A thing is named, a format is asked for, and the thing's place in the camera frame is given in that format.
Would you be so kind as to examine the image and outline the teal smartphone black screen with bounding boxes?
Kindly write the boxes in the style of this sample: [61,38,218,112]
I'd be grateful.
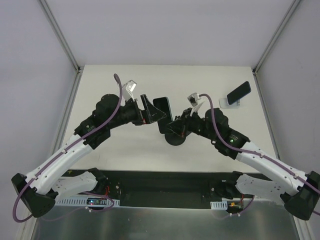
[152,96,173,134]

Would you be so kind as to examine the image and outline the blue smartphone black screen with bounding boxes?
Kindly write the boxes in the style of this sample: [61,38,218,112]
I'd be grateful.
[226,81,252,105]

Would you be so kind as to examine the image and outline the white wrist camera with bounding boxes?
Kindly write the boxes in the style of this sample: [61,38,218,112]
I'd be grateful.
[122,80,137,102]
[187,92,204,116]

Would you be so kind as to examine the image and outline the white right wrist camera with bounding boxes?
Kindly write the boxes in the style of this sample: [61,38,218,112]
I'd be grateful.
[187,92,204,116]

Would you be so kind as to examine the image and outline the white folding phone stand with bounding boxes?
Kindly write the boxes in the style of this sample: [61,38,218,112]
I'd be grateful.
[219,98,240,109]

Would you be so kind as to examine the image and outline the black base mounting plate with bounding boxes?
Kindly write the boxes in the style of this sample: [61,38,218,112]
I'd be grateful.
[74,169,258,210]

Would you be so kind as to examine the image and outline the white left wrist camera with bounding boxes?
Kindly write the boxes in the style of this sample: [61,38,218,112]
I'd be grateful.
[122,80,137,102]

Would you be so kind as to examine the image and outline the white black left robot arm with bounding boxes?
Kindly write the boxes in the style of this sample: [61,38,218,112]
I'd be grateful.
[11,94,166,223]

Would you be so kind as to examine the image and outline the right white cable duct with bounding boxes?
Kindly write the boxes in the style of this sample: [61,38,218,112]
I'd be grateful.
[210,200,228,211]

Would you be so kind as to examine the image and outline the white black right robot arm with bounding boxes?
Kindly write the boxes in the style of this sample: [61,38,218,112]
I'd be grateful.
[165,108,320,221]

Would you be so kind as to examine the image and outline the black round-base phone holder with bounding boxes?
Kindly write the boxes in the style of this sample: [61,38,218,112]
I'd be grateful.
[164,133,187,146]

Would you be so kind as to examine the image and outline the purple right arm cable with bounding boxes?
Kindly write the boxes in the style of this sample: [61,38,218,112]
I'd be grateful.
[198,93,320,221]

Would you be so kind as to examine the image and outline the white cable duct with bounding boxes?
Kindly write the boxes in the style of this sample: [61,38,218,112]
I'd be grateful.
[210,200,228,211]
[55,196,120,208]

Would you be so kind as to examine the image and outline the right aluminium frame post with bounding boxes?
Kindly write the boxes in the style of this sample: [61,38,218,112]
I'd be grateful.
[252,0,303,76]

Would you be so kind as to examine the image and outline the left aluminium frame post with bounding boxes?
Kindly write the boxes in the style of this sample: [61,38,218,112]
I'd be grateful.
[37,0,83,75]

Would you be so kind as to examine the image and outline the left white cable duct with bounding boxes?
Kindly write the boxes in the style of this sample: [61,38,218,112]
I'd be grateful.
[55,196,120,208]

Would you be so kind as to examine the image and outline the aluminium frame post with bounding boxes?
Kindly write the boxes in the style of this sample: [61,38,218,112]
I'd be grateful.
[252,0,303,76]
[37,0,83,75]

